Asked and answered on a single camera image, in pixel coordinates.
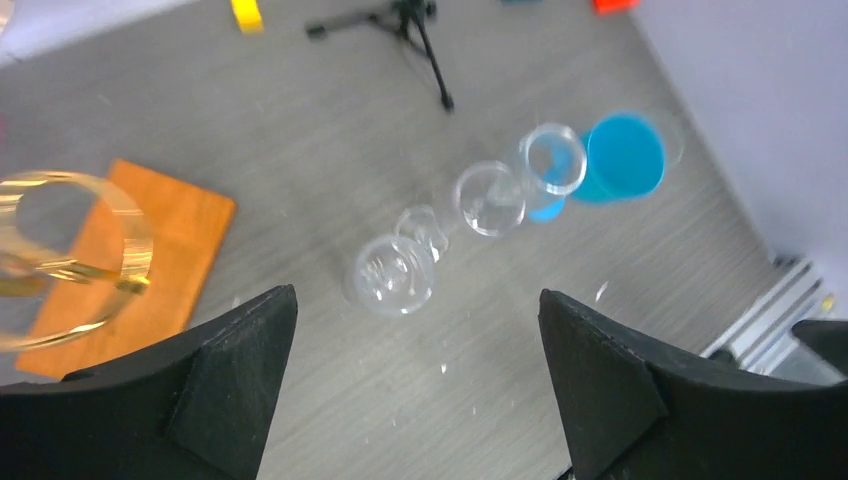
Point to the red L-shaped block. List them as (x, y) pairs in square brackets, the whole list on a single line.
[(609, 7)]

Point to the gold wire wine glass rack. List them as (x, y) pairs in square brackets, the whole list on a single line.
[(96, 267)]

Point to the black tripod microphone stand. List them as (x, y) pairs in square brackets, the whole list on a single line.
[(402, 19)]

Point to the clear flute wine glass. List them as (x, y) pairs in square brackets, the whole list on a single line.
[(489, 199)]

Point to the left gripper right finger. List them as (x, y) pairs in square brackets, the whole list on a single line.
[(635, 407)]

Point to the blue wine glass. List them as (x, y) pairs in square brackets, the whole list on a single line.
[(625, 162)]

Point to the clear round wine glass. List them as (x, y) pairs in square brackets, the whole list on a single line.
[(550, 161)]

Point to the yellow block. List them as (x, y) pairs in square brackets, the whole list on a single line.
[(248, 16)]

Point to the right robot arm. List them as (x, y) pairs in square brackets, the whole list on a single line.
[(826, 338)]

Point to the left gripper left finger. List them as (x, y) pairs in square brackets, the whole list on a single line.
[(198, 405)]

